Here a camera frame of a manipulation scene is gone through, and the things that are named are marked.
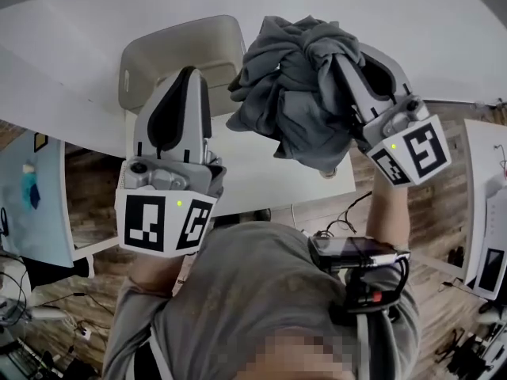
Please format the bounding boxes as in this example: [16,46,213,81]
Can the person's grey t-shirt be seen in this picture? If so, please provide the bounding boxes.
[102,220,421,380]

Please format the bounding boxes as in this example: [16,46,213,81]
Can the person's left forearm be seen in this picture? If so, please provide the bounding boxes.
[127,249,192,298]

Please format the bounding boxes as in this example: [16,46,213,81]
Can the blue plush toy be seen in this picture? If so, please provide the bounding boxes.
[21,163,42,211]

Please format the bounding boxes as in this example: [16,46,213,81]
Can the person's right forearm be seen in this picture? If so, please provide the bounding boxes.
[364,168,412,253]

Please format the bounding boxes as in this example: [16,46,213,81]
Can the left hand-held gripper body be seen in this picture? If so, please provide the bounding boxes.
[113,156,228,260]

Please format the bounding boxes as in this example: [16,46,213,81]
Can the black chest-mounted recorder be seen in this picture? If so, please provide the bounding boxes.
[307,234,412,316]

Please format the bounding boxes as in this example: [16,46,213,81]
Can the white device with screen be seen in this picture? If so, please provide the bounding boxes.
[473,172,507,301]

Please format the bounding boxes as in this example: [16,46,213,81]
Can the light blue table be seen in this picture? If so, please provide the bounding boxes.
[0,131,120,268]

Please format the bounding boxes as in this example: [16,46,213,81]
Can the dark grey garment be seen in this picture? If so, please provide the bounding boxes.
[225,14,366,174]

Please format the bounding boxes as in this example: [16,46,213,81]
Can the grey harness strap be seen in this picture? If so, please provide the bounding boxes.
[356,310,393,380]

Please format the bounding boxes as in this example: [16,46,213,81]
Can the white plastic basket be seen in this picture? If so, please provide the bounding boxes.
[117,13,248,119]

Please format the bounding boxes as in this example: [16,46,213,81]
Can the person's head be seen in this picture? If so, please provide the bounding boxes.
[257,326,369,380]

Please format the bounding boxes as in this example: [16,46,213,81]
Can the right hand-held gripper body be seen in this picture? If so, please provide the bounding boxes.
[349,94,453,189]

